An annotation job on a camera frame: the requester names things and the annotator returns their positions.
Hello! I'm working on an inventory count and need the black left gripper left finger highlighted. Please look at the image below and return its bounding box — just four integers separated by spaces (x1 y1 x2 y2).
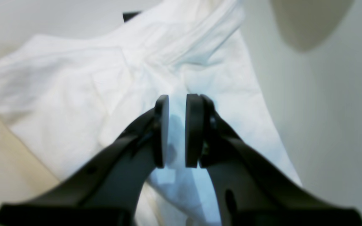
0 95 169 226

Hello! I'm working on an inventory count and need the white t-shirt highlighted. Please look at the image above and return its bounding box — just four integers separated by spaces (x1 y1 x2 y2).
0 0 302 226

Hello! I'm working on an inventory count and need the grey box right side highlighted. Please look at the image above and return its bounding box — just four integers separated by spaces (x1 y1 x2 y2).
270 0 354 52

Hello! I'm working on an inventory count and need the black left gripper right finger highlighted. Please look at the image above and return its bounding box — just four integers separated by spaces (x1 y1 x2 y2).
185 94 362 226

